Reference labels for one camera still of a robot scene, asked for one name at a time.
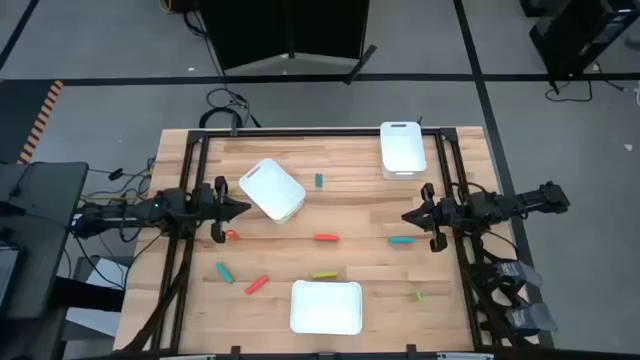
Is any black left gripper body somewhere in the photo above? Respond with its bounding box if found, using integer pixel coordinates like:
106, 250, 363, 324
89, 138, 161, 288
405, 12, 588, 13
190, 175, 237, 245

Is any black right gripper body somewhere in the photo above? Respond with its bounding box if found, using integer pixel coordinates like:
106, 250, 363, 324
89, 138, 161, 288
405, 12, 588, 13
420, 182, 460, 254

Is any white plastic bin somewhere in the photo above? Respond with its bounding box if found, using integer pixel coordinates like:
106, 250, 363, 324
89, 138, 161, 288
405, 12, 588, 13
379, 120, 428, 181
238, 157, 307, 225
289, 279, 364, 337

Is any red marker lower left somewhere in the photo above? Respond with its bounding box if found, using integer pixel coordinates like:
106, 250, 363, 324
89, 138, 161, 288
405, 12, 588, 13
244, 274, 271, 296

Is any grey fabric pouch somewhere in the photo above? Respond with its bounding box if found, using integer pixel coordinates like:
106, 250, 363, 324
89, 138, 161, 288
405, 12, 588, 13
503, 301, 559, 337
494, 258, 544, 291

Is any white box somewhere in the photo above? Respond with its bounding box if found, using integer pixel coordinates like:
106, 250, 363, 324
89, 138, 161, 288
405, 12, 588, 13
64, 256, 135, 338

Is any black side desk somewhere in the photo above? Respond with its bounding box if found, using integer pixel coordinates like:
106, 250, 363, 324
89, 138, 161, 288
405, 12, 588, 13
0, 161, 90, 321

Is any black partition screen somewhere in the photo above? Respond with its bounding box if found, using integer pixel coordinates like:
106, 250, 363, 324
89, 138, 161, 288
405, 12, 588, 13
198, 0, 379, 85

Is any black equipment cabinet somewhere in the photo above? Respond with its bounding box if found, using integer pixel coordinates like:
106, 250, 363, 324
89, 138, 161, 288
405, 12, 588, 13
519, 0, 640, 95

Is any black coiled floor cable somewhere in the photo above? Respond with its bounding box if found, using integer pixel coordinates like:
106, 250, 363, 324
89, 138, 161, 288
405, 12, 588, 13
198, 87, 262, 130

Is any black metal table frame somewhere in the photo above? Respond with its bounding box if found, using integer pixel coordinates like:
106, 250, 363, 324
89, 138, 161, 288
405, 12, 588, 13
148, 126, 482, 353

